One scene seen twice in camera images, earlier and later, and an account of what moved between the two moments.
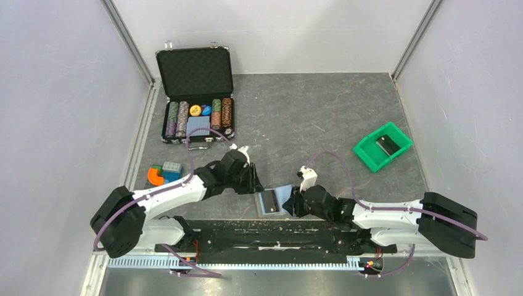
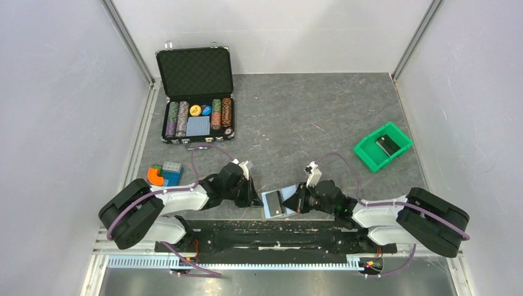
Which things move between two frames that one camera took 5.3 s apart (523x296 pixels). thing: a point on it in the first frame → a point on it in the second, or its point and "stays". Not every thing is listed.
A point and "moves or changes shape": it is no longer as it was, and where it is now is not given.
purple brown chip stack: x=181 y=126 stays
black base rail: x=272 y=240 stays
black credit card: x=387 y=144 stays
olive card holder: x=269 y=201 moves or changes shape
